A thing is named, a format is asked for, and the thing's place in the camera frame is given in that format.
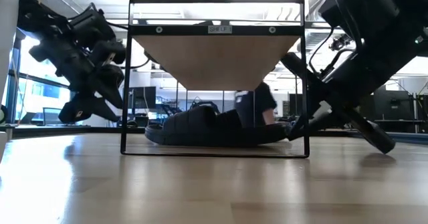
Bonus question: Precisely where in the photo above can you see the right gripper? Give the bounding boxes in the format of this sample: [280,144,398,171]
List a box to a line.
[281,33,428,155]

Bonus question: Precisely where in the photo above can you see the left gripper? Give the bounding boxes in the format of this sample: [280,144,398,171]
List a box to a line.
[28,37,127,125]

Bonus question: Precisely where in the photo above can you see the black frame wooden shelf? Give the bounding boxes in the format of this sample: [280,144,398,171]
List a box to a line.
[120,0,310,160]

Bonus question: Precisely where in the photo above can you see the white shelf label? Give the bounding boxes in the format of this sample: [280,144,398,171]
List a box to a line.
[207,25,233,35]

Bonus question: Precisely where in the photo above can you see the black computer monitor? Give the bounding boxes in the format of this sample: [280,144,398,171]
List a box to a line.
[373,89,407,121]
[128,86,157,110]

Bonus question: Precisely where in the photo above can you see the dark laptop screen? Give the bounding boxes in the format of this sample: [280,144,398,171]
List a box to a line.
[42,107,64,126]

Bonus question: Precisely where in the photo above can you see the black ceiling spotlight cluster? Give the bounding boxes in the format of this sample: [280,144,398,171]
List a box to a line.
[329,33,352,52]

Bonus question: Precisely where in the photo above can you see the blue mat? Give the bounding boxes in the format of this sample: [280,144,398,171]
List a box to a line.
[391,130,428,146]

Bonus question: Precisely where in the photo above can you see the person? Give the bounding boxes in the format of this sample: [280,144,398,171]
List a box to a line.
[233,81,278,128]

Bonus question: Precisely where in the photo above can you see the black table edge rail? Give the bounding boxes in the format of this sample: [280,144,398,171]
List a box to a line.
[11,126,350,139]

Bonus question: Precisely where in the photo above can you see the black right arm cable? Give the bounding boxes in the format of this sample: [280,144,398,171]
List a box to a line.
[308,26,356,78]

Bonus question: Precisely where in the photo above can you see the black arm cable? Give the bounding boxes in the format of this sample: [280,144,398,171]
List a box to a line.
[106,20,150,70]
[308,26,356,78]

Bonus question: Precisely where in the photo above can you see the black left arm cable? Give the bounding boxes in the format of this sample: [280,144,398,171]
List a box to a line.
[106,20,150,70]

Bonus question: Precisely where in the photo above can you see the silver ventilation duct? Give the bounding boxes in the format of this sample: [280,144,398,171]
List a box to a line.
[306,0,337,51]

